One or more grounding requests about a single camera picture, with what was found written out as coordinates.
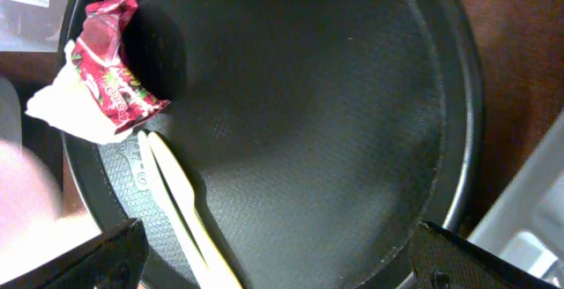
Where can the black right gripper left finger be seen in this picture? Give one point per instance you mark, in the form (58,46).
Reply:
(113,259)

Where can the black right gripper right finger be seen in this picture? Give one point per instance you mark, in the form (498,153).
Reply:
(441,259)

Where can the pink cup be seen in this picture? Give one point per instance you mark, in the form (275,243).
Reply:
(30,196)

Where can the yellow plastic knife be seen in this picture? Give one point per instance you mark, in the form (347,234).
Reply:
(184,199)

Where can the red snack wrapper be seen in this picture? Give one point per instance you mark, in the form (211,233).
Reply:
(100,60)

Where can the white tissue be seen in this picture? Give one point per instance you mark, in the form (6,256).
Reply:
(67,104)

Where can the grey dishwasher rack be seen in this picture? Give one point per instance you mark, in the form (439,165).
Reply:
(524,226)

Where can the black round tray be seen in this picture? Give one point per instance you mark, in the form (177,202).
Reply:
(316,133)

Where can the clear plastic bin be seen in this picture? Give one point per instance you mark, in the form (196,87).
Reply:
(31,25)

